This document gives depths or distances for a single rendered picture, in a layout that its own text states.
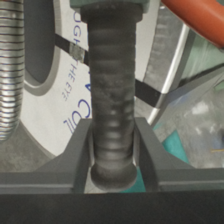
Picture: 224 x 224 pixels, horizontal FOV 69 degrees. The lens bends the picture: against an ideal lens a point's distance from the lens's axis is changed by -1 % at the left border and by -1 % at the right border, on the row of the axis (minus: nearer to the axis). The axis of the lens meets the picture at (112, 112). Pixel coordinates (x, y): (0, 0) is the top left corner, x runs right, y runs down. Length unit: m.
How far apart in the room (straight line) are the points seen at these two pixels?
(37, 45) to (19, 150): 0.74
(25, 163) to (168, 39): 1.25
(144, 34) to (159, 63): 0.05
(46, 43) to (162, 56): 0.82
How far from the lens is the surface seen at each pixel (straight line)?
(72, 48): 0.44
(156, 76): 0.29
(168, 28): 0.28
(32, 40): 1.00
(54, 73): 0.55
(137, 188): 1.98
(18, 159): 1.35
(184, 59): 0.30
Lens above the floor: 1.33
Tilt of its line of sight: 48 degrees down
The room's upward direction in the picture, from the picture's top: 71 degrees clockwise
